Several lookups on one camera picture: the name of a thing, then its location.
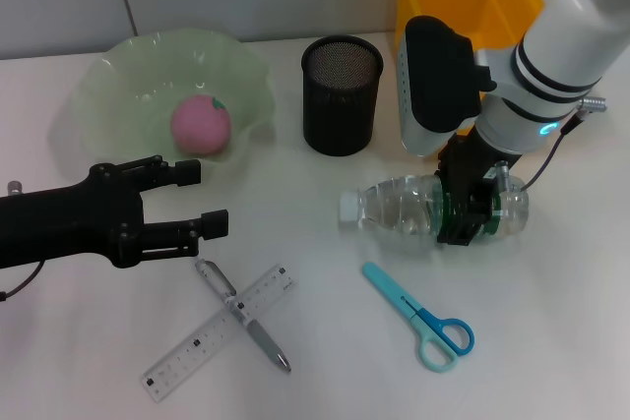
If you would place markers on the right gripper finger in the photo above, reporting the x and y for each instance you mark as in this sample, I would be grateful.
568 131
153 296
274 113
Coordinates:
485 198
458 213

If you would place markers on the right gripper silver connector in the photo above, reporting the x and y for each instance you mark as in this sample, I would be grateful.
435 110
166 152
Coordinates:
502 171

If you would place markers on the clear plastic ruler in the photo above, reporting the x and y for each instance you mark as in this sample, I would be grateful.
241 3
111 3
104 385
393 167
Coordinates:
197 346

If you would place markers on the pale green wavy fruit bowl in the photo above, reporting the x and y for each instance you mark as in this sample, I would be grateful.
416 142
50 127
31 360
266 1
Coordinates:
123 95

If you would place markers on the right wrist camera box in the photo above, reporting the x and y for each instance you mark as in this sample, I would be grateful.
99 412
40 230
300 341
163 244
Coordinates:
433 76

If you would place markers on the black mesh pen holder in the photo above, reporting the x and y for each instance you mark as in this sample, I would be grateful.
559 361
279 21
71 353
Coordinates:
339 110

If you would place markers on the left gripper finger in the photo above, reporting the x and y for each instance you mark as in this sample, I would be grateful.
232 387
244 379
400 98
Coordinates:
187 173
215 225

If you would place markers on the pink toy peach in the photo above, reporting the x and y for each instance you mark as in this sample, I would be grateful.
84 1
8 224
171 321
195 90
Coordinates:
197 127

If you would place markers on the blue teal scissors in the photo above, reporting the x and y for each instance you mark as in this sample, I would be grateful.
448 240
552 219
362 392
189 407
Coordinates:
394 292

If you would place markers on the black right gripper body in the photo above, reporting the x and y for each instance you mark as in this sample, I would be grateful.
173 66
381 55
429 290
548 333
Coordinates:
475 159

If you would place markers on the left gripper silver connector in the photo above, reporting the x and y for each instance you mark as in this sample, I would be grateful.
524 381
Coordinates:
15 187

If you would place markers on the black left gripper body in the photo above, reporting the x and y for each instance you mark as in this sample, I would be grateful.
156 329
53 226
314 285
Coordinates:
74 223

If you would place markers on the clear green-label water bottle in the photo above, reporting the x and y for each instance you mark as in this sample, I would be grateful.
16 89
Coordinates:
394 208

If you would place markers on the grey silver pen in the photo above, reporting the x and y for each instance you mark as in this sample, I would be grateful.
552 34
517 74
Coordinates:
268 346

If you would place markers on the gripper silver connector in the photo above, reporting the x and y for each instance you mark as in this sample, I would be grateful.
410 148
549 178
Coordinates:
502 171
15 187

